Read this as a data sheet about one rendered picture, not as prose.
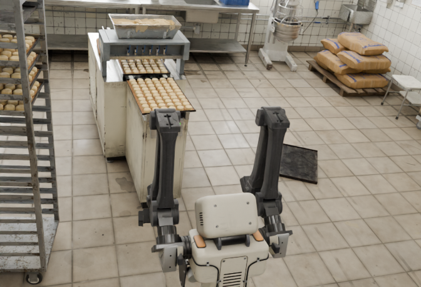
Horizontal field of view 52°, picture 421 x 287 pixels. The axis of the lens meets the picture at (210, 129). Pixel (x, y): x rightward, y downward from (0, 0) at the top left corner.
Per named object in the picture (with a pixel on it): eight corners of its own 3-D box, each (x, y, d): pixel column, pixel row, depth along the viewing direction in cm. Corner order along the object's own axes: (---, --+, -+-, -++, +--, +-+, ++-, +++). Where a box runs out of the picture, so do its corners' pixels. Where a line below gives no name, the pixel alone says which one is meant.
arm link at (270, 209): (267, 220, 172) (279, 219, 173) (262, 194, 175) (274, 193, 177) (259, 224, 180) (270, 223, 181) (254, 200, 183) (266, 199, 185)
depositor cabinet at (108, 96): (89, 103, 503) (88, 32, 462) (150, 100, 528) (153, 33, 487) (104, 165, 401) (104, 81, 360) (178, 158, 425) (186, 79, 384)
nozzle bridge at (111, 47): (98, 66, 386) (98, 29, 369) (176, 65, 411) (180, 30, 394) (103, 81, 359) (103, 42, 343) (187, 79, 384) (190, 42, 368)
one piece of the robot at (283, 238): (285, 257, 171) (289, 234, 167) (274, 259, 170) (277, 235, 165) (275, 242, 180) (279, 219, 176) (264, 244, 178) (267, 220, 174)
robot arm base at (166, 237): (154, 249, 154) (187, 245, 158) (152, 226, 157) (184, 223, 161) (151, 252, 162) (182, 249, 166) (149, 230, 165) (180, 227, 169)
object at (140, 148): (124, 163, 408) (126, 74, 364) (160, 159, 420) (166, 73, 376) (139, 211, 351) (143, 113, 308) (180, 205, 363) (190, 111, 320)
